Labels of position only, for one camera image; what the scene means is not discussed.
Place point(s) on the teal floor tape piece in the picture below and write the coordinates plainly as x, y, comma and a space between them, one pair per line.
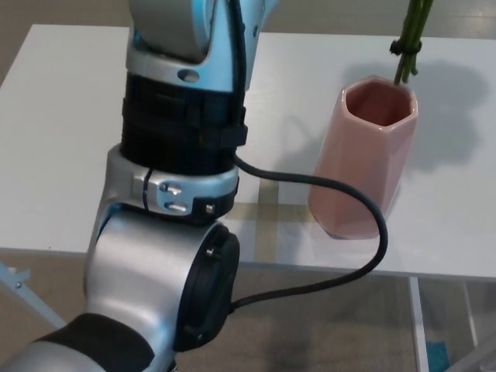
436, 356

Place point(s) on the pink artificial rose bouquet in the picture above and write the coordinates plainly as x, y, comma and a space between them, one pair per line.
407, 38

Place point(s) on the light blue stand leg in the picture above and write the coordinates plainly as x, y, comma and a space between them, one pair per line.
23, 288

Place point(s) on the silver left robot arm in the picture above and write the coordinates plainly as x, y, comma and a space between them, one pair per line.
155, 252

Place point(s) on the white metal table leg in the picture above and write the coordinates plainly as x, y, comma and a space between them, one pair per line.
469, 329
417, 329

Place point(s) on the pink faceted ceramic vase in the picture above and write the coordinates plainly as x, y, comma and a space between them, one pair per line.
348, 174

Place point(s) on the short beige tape strip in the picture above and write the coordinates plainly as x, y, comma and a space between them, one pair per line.
279, 213

